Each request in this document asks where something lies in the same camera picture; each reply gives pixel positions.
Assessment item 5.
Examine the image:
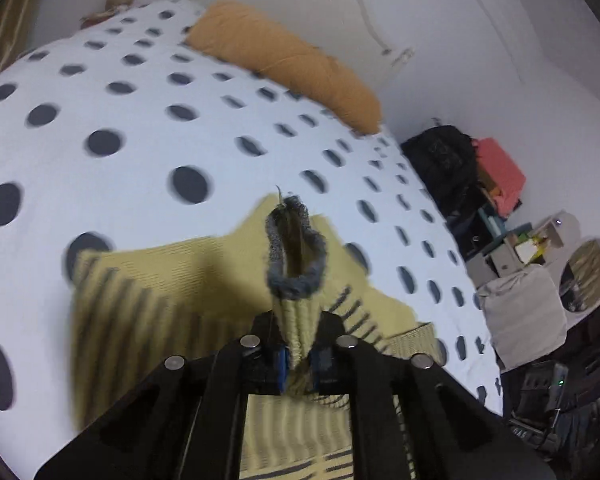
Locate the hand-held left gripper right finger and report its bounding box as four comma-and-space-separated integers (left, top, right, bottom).
307, 310, 556, 480

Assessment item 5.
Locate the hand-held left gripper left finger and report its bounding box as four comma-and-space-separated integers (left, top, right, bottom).
32, 310, 288, 480

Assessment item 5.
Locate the yellow striped knit sweater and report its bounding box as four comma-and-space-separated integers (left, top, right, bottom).
70, 187, 438, 480

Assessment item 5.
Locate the white polka dot bed sheet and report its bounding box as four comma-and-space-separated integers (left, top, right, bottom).
0, 0, 506, 480

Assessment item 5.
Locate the black backpack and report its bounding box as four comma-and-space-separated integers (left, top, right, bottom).
400, 124, 481, 221

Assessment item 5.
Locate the coral red box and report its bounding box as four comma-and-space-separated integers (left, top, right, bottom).
472, 137, 527, 218

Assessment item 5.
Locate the white device with light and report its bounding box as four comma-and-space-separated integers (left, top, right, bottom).
532, 212, 581, 261

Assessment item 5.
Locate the round mirror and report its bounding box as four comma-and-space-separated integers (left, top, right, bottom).
560, 239, 600, 313

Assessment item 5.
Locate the orange pillow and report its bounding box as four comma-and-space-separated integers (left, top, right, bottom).
184, 0, 383, 136

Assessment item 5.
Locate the black strapped bag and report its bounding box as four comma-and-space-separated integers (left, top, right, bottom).
505, 355, 600, 461

